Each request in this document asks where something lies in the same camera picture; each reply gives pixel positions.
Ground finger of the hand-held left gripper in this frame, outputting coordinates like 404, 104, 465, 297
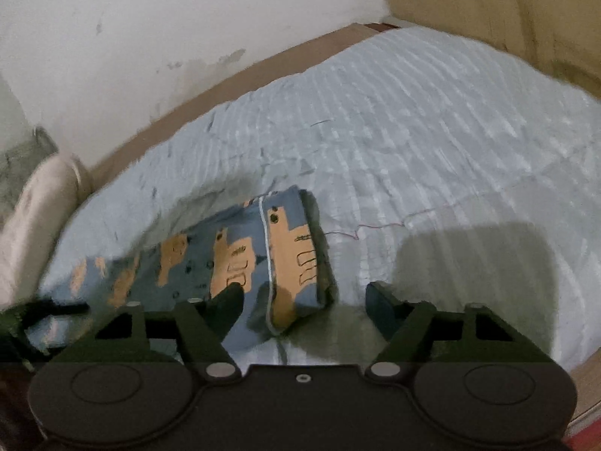
19, 301, 91, 324

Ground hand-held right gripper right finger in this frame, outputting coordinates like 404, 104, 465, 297
364, 281, 556, 380

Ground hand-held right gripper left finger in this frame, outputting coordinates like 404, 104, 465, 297
61, 284, 241, 380

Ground blue printed pants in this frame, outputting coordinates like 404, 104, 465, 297
40, 185, 340, 354

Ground rolled beige blanket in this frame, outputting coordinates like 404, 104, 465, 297
0, 153, 93, 312

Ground metal bed headboard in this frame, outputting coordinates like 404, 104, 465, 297
0, 124, 60, 213

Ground light blue quilted blanket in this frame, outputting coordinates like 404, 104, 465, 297
38, 26, 601, 374

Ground brown wooden bed board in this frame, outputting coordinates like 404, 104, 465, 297
89, 23, 400, 180

